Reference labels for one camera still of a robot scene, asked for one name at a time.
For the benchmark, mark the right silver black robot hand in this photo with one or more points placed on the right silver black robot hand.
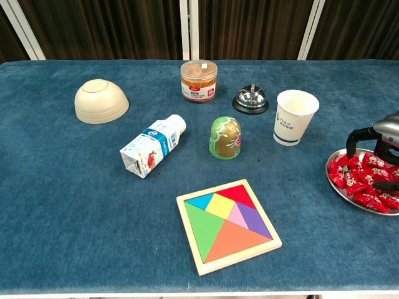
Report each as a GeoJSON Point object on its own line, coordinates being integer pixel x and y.
{"type": "Point", "coordinates": [386, 127]}

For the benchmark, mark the silver metal plate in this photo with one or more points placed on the silver metal plate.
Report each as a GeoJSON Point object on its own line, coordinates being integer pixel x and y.
{"type": "Point", "coordinates": [340, 197]}

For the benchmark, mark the white paper cup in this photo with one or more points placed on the white paper cup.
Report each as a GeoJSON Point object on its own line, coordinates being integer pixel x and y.
{"type": "Point", "coordinates": [291, 124]}

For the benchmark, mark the dark brown curtain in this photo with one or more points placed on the dark brown curtain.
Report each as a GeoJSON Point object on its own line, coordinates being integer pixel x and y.
{"type": "Point", "coordinates": [249, 28]}
{"type": "Point", "coordinates": [109, 28]}
{"type": "Point", "coordinates": [9, 40]}
{"type": "Point", "coordinates": [358, 28]}

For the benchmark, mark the silver service bell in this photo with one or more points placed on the silver service bell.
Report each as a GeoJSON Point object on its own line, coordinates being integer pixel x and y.
{"type": "Point", "coordinates": [251, 98]}

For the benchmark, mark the red tangram triangle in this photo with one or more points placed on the red tangram triangle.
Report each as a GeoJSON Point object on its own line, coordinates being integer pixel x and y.
{"type": "Point", "coordinates": [240, 196]}

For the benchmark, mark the purple tangram parallelogram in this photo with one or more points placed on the purple tangram parallelogram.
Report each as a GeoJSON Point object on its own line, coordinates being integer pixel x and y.
{"type": "Point", "coordinates": [254, 221]}

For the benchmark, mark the green gold nesting doll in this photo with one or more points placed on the green gold nesting doll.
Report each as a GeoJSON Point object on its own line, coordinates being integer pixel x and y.
{"type": "Point", "coordinates": [224, 140]}

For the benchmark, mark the pink tangram triangle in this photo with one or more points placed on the pink tangram triangle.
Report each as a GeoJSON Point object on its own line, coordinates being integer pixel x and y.
{"type": "Point", "coordinates": [237, 218]}

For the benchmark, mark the yellow tangram square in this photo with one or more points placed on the yellow tangram square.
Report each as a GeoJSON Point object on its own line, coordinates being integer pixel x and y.
{"type": "Point", "coordinates": [220, 206]}

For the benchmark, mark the orange tangram triangle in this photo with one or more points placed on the orange tangram triangle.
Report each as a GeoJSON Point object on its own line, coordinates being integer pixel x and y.
{"type": "Point", "coordinates": [233, 243]}

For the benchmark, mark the clear plastic snack jar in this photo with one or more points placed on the clear plastic snack jar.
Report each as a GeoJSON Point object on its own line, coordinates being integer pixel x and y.
{"type": "Point", "coordinates": [198, 81]}

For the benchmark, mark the wooden tangram tray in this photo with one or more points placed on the wooden tangram tray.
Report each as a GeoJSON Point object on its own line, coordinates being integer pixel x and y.
{"type": "Point", "coordinates": [240, 256]}

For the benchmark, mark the cyan tangram triangle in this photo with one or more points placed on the cyan tangram triangle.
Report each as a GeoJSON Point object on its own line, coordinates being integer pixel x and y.
{"type": "Point", "coordinates": [202, 202]}

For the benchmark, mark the green tangram triangle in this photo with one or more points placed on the green tangram triangle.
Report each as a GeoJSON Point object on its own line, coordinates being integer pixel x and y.
{"type": "Point", "coordinates": [202, 230]}

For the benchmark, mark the white blue milk carton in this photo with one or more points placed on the white blue milk carton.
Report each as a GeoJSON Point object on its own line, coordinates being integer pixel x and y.
{"type": "Point", "coordinates": [152, 146]}

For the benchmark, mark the beige upturned bowl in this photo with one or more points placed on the beige upturned bowl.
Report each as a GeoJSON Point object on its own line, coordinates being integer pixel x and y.
{"type": "Point", "coordinates": [99, 102]}

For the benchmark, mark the blue velvet tablecloth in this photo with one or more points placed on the blue velvet tablecloth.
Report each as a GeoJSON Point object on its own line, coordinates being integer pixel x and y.
{"type": "Point", "coordinates": [62, 187]}

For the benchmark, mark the white frame post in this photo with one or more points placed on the white frame post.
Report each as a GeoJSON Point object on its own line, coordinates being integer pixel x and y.
{"type": "Point", "coordinates": [194, 31]}
{"type": "Point", "coordinates": [311, 31]}
{"type": "Point", "coordinates": [26, 31]}
{"type": "Point", "coordinates": [184, 31]}

